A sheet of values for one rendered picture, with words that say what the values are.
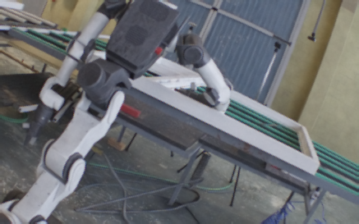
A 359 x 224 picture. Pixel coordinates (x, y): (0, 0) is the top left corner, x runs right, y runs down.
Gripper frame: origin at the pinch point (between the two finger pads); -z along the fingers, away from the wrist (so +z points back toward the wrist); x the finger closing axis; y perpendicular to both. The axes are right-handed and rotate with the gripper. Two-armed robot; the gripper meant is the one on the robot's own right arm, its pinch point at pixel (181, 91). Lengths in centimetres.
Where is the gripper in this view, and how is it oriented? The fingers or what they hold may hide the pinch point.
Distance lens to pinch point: 218.4
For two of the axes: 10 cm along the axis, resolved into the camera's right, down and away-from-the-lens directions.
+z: 8.8, 4.3, -2.0
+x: -2.6, 1.0, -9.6
